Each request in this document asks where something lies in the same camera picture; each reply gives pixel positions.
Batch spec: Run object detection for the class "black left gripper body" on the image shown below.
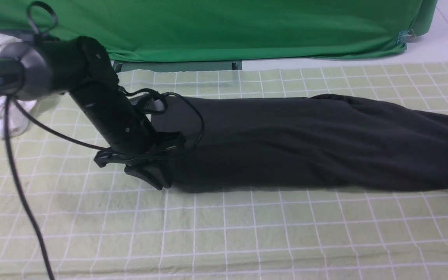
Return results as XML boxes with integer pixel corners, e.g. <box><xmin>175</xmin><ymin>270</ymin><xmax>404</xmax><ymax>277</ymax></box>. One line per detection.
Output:
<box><xmin>94</xmin><ymin>131</ymin><xmax>186</xmax><ymax>167</ymax></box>

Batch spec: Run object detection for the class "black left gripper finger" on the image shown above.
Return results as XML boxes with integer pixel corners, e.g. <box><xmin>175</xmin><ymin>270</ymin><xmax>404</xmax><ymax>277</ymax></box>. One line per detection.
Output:
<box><xmin>125</xmin><ymin>163</ymin><xmax>173</xmax><ymax>190</ymax></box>

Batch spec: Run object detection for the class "dark gray long-sleeve shirt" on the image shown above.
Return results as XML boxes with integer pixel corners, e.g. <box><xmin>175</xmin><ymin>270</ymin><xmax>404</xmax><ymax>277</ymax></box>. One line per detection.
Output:
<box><xmin>169</xmin><ymin>94</ymin><xmax>448</xmax><ymax>193</ymax></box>

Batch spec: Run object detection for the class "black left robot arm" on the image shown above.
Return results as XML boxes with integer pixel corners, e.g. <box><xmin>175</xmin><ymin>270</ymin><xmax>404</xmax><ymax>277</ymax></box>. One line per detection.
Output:
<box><xmin>0</xmin><ymin>37</ymin><xmax>185</xmax><ymax>190</ymax></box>

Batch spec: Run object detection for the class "light green checkered tablecloth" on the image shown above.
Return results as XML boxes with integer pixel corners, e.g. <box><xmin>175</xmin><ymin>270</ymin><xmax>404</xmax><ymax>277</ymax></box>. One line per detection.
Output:
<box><xmin>12</xmin><ymin>63</ymin><xmax>448</xmax><ymax>280</ymax></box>

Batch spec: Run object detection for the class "green backdrop cloth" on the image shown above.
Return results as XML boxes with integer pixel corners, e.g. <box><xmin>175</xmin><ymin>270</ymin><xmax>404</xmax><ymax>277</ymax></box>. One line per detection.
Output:
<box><xmin>0</xmin><ymin>0</ymin><xmax>438</xmax><ymax>63</ymax></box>

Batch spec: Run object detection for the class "blue binder clip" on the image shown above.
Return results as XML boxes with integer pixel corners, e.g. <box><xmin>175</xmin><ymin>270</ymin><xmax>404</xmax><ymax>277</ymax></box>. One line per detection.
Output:
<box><xmin>396</xmin><ymin>30</ymin><xmax>417</xmax><ymax>46</ymax></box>

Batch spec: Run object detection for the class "green metal table frame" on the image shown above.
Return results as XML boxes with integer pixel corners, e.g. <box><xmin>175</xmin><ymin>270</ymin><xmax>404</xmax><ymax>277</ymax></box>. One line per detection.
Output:
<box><xmin>112</xmin><ymin>60</ymin><xmax>242</xmax><ymax>73</ymax></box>

